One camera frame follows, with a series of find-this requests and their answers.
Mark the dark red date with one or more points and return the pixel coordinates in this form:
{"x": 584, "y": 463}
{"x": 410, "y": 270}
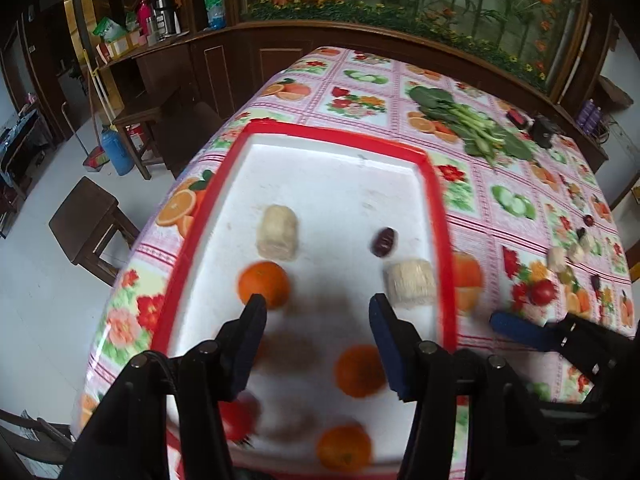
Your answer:
{"x": 581, "y": 233}
{"x": 384, "y": 242}
{"x": 595, "y": 281}
{"x": 588, "y": 220}

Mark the dark wooden stool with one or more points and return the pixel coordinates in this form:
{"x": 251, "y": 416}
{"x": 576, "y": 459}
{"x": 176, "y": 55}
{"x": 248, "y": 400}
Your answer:
{"x": 85, "y": 210}

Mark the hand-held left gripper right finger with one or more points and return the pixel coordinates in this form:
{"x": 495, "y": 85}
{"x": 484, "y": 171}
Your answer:
{"x": 392, "y": 355}

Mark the small orange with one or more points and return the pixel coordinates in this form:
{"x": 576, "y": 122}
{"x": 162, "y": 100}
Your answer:
{"x": 263, "y": 282}
{"x": 360, "y": 371}
{"x": 344, "y": 447}

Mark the red thermos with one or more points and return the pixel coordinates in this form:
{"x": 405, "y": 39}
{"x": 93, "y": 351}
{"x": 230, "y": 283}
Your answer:
{"x": 144, "y": 15}

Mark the purple bottle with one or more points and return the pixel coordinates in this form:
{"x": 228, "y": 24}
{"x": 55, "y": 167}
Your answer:
{"x": 586, "y": 112}
{"x": 597, "y": 119}

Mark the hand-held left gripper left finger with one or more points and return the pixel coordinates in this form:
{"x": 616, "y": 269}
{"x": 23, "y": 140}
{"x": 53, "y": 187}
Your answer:
{"x": 247, "y": 345}

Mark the red and black object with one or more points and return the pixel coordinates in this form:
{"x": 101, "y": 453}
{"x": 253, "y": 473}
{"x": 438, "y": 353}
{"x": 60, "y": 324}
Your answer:
{"x": 516, "y": 117}

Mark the cardboard box with packets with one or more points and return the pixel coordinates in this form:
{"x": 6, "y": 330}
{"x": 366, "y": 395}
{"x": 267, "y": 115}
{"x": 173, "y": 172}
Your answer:
{"x": 117, "y": 42}

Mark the green tomato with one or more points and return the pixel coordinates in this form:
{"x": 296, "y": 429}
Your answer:
{"x": 567, "y": 276}

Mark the red broom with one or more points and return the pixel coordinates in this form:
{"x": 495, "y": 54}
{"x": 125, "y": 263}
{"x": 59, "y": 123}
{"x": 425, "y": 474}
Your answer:
{"x": 96, "y": 159}

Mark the wooden side table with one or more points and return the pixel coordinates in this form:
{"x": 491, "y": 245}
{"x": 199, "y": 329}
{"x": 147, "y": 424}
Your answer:
{"x": 145, "y": 110}

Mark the leafy green vegetable bunch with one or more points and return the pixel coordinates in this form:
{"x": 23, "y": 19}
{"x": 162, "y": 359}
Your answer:
{"x": 432, "y": 100}

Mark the black thermos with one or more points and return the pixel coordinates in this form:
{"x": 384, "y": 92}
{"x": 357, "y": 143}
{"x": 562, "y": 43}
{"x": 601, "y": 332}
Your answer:
{"x": 165, "y": 10}

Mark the dark wooden cabinet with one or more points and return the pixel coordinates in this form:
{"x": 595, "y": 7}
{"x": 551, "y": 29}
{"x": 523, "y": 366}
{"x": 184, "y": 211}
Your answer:
{"x": 240, "y": 60}

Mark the wooden chair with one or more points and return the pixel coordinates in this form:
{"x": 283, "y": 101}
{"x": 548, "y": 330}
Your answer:
{"x": 30, "y": 440}

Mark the blue plastic jug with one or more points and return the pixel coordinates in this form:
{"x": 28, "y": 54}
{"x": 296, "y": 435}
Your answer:
{"x": 117, "y": 152}

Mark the black round device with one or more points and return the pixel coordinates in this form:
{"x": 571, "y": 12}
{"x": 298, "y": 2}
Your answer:
{"x": 542, "y": 131}

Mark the green capped clear bottle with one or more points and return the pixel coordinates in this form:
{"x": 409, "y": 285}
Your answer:
{"x": 215, "y": 7}

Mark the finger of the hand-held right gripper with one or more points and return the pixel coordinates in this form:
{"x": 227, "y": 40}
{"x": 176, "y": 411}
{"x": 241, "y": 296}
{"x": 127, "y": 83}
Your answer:
{"x": 520, "y": 330}

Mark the red rimmed white tray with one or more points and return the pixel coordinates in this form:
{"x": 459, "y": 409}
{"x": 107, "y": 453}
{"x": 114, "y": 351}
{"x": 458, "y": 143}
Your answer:
{"x": 330, "y": 180}

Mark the red tomato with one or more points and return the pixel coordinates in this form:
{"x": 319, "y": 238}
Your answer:
{"x": 242, "y": 417}
{"x": 542, "y": 291}

